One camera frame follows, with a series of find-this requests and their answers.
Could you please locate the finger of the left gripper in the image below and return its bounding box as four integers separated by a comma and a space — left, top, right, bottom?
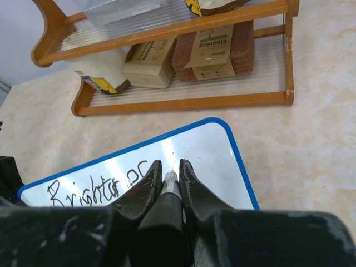
0, 156, 25, 206

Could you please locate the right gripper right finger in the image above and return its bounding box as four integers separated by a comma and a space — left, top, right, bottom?
179, 159, 355, 266

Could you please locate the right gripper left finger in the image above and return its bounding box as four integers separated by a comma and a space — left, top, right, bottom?
1, 160, 162, 266

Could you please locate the black white marker pen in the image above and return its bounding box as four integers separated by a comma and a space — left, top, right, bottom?
128, 170, 191, 266

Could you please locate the blue framed whiteboard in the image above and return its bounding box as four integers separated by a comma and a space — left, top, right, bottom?
17, 117, 259, 210

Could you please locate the white bag left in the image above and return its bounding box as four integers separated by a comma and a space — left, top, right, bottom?
65, 48, 130, 95

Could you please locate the white bag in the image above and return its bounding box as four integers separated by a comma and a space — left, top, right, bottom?
65, 48, 130, 95
184, 0, 250, 17

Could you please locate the wooden three tier rack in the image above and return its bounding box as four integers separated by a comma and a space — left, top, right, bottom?
31, 0, 299, 116

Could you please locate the brown cardboard box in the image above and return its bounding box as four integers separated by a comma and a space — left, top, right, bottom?
123, 36, 177, 88

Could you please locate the clear plastic box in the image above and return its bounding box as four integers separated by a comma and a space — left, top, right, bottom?
83, 0, 168, 27

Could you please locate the white bag right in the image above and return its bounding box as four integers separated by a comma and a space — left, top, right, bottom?
184, 0, 250, 17

